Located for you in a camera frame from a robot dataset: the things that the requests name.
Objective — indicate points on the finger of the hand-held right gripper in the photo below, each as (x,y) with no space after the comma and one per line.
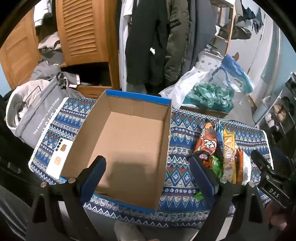
(261,162)

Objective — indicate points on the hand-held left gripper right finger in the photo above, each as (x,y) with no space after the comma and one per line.
(203,178)

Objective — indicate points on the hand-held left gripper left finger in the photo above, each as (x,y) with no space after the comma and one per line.
(92,178)

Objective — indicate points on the orange white snack packet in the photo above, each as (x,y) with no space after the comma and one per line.
(245,169)

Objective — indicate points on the green snack packet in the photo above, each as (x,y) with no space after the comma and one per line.
(217,165)

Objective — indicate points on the orange black snack packet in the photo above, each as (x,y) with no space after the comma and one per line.
(205,143)

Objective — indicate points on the long gold snack packet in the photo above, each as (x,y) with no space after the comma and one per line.
(228,148)

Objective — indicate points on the blue-edged cardboard box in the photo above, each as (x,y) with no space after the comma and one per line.
(129,139)

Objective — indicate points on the person's right hand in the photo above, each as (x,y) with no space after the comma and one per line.
(276,216)

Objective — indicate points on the white smartphone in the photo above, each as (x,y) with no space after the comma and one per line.
(61,157)

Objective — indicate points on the pair of white shoes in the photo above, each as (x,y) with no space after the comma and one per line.
(270,117)

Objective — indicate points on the blue patterned tablecloth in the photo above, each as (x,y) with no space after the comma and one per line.
(185,129)

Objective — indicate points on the pair of beige shoes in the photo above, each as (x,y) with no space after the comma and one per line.
(280,109)

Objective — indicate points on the metal shoe rack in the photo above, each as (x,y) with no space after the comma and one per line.
(288,92)

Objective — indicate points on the crumpled teal tissue paper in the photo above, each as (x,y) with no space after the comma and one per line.
(208,97)

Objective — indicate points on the grey fabric laundry basket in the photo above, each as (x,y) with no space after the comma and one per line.
(44,111)

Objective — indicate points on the white plastic bag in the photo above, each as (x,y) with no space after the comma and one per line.
(182,90)

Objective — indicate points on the blue plastic bag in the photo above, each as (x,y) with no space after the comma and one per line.
(233,67)

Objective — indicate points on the grey crumpled clothing pile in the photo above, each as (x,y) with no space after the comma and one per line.
(53,74)

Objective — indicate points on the white patterned storage box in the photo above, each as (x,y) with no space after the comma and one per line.
(209,60)

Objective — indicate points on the clear lidded jar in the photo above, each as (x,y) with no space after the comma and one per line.
(210,48)

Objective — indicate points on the white hanging garment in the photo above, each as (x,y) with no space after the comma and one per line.
(123,46)

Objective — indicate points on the dark hanging garment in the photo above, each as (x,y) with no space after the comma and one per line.
(241,27)

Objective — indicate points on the wooden shelf rack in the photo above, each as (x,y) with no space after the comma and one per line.
(229,27)

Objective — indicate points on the grey folded clothes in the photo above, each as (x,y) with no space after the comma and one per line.
(49,46)

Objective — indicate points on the olive green hanging jacket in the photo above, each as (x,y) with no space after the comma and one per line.
(178,41)

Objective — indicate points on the grey blue hanging coat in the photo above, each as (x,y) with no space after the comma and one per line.
(198,34)

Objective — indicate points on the panelled wooden wardrobe door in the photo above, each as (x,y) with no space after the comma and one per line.
(18,53)

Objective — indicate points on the louvered wooden wardrobe door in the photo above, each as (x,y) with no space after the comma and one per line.
(87,32)

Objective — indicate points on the black hanging coat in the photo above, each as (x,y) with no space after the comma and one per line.
(148,34)

